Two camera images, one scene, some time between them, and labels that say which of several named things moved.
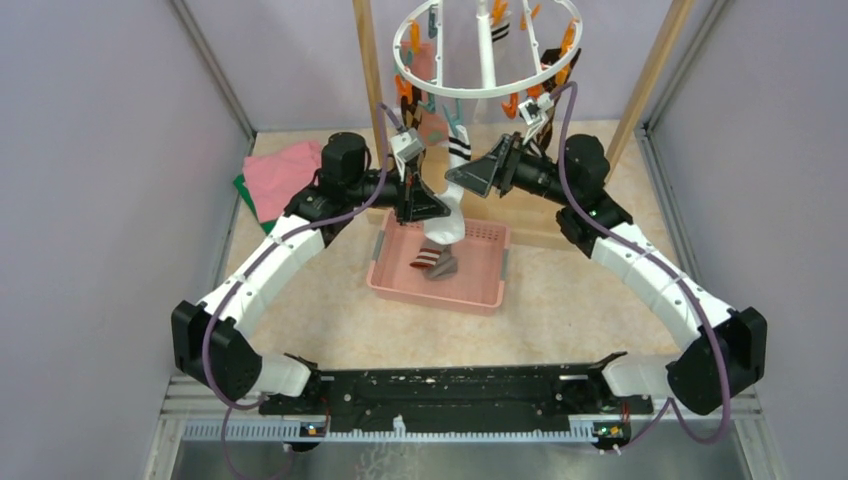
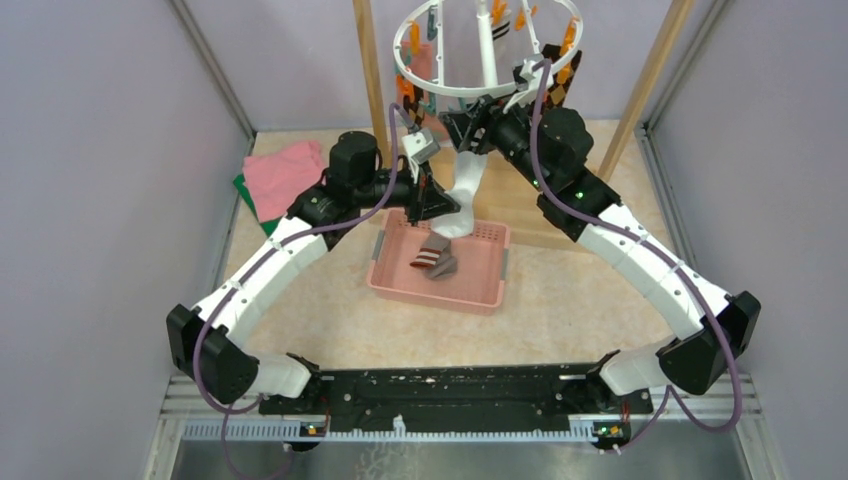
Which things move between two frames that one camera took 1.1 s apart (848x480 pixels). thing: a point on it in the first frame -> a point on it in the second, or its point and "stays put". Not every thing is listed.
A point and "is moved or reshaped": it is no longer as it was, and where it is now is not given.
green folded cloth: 244,191 stays put
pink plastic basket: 481,255 stays put
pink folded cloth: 276,176 stays put
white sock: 450,229 is moved or reshaped
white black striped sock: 499,31 stays put
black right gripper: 479,175 -> 488,117
